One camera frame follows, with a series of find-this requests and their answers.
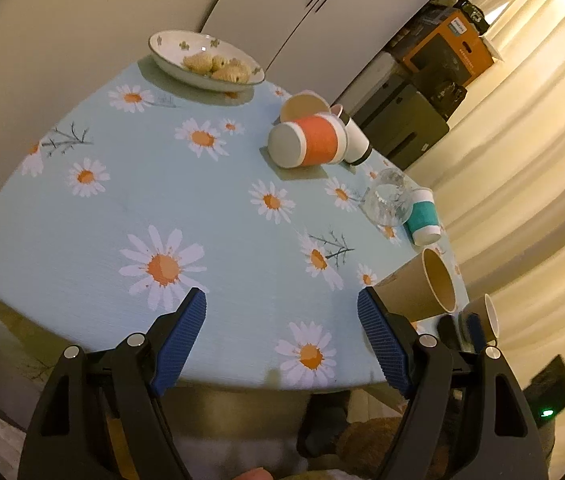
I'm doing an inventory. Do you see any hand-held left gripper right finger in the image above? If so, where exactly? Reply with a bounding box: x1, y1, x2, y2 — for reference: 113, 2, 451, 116
356, 288, 549, 480

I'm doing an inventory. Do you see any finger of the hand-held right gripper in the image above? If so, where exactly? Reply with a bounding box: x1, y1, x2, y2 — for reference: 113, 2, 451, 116
466, 312, 488, 356
436, 314, 464, 355

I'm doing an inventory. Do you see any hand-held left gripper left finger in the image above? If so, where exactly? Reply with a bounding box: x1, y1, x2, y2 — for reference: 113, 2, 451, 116
17, 287, 208, 480

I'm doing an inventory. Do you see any brown cup with white inside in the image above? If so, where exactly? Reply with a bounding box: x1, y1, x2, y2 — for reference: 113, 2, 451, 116
459, 293, 501, 347

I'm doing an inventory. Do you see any large brown paper cup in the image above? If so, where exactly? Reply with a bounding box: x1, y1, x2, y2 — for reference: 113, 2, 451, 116
372, 247, 459, 322

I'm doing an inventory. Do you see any teal banded paper cup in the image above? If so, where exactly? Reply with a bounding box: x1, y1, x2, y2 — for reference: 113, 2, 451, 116
402, 187, 443, 247

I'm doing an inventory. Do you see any clear glass cup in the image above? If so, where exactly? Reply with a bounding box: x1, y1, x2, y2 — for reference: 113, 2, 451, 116
361, 169, 418, 229

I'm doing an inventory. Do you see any white and black paper cup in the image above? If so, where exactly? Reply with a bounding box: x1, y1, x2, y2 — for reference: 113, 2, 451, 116
339, 116, 374, 167

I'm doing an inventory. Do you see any orange banded paper cup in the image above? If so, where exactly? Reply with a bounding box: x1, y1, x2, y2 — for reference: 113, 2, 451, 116
268, 114, 348, 169

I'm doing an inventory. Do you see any small brown paper cup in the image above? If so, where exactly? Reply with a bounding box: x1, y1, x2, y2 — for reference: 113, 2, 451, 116
280, 91, 333, 125

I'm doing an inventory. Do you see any brown fuzzy slipper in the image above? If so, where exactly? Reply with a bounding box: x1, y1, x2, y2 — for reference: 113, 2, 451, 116
332, 417, 409, 477

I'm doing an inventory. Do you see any person's dark trouser leg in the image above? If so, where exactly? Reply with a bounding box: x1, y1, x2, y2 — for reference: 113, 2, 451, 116
296, 390, 354, 459

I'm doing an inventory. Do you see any blue daisy print tablecloth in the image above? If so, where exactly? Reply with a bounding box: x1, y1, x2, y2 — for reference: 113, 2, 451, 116
0, 55, 471, 392

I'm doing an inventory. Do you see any cream curtain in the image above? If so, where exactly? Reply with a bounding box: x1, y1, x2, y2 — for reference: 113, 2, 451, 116
402, 0, 565, 466

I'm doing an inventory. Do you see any dark flat case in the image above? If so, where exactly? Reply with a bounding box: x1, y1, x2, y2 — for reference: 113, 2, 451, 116
356, 82, 451, 157

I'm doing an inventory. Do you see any black bag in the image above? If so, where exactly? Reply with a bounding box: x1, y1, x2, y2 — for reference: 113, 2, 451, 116
427, 79, 469, 112

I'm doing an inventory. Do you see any grey box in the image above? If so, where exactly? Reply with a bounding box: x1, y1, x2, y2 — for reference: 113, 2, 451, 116
347, 54, 409, 111

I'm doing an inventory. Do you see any orange cardboard box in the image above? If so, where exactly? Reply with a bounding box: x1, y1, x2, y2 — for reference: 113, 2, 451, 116
402, 9, 496, 89

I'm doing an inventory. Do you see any white flower print bowl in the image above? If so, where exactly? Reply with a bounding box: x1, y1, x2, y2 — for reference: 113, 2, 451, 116
148, 30, 267, 92

